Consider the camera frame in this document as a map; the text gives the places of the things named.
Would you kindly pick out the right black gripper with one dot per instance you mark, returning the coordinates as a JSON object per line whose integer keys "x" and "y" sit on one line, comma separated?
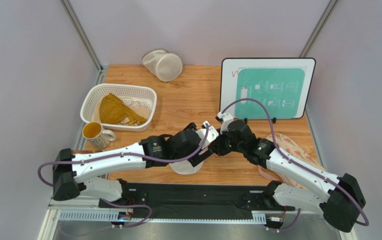
{"x": 223, "y": 144}

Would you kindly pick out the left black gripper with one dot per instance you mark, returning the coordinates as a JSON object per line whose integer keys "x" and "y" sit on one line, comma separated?
{"x": 196, "y": 160}

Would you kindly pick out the white mesh laundry bag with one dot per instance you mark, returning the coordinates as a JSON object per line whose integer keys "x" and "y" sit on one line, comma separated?
{"x": 185, "y": 167}

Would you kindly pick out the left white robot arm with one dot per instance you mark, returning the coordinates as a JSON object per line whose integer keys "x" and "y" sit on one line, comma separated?
{"x": 75, "y": 174}

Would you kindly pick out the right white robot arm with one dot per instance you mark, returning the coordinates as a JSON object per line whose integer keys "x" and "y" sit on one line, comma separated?
{"x": 339, "y": 199}

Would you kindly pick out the beige mesh laundry bag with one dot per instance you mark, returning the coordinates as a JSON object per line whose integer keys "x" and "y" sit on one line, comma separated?
{"x": 166, "y": 66}

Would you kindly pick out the floral pink cloth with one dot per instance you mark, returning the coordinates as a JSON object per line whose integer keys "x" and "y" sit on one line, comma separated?
{"x": 293, "y": 148}

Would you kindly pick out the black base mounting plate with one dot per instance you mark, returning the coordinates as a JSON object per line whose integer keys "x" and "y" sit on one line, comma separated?
{"x": 192, "y": 200}

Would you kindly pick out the mustard yellow cloth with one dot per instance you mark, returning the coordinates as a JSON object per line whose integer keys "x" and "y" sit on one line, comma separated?
{"x": 113, "y": 110}

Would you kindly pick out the whiteboard with teal sheet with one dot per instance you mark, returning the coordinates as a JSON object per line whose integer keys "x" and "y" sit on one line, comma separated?
{"x": 254, "y": 88}

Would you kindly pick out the patterned ceramic mug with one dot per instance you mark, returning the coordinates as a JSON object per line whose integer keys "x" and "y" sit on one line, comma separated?
{"x": 97, "y": 135}

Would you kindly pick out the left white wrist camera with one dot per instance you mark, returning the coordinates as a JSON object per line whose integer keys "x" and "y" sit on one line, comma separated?
{"x": 208, "y": 133}

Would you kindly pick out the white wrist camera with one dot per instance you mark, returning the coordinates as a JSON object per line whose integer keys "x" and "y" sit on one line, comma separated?
{"x": 208, "y": 133}
{"x": 224, "y": 119}

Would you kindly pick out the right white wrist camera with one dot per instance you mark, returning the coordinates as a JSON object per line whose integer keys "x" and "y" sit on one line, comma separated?
{"x": 224, "y": 119}

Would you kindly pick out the aluminium slotted rail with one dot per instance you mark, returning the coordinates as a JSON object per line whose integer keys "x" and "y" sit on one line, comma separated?
{"x": 85, "y": 209}

